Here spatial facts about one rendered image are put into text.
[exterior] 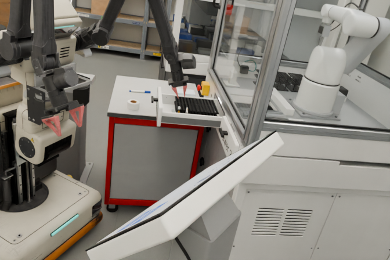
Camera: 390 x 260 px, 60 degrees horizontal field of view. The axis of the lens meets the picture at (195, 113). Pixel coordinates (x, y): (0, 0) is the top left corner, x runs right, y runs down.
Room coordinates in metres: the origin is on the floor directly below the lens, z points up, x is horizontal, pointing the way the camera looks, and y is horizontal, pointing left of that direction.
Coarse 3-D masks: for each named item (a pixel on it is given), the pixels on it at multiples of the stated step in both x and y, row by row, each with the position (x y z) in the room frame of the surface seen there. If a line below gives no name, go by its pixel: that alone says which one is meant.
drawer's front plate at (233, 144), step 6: (222, 120) 1.54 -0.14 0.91; (222, 126) 1.52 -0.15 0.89; (228, 126) 1.45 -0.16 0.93; (228, 132) 1.41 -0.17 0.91; (222, 138) 1.48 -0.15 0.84; (228, 138) 1.39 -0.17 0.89; (234, 138) 1.34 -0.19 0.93; (222, 144) 1.46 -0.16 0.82; (228, 144) 1.37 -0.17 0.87; (234, 144) 1.29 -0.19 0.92; (228, 150) 1.35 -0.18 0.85; (234, 150) 1.28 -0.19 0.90
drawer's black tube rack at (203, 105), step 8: (184, 104) 1.68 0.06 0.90; (192, 104) 1.69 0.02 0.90; (200, 104) 1.71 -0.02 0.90; (208, 104) 1.73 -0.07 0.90; (176, 112) 1.63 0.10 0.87; (184, 112) 1.65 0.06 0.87; (192, 112) 1.66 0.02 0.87; (200, 112) 1.62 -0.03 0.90; (208, 112) 1.63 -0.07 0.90; (216, 112) 1.65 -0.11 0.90
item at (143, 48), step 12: (72, 0) 5.47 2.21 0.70; (84, 12) 5.31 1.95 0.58; (132, 24) 5.27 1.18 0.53; (144, 24) 5.28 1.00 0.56; (144, 36) 5.29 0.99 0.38; (108, 48) 5.22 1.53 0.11; (120, 48) 5.25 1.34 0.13; (132, 48) 5.36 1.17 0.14; (144, 48) 5.29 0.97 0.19; (156, 48) 5.61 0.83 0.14
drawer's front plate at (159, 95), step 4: (160, 88) 1.78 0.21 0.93; (160, 92) 1.72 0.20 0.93; (160, 96) 1.66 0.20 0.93; (160, 100) 1.61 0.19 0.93; (160, 104) 1.56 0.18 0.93; (156, 108) 1.72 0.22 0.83; (160, 108) 1.53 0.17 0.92; (156, 112) 1.68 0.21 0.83; (160, 112) 1.53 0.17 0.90; (156, 116) 1.64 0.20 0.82; (160, 116) 1.53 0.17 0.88; (160, 120) 1.53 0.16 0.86; (160, 124) 1.53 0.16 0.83
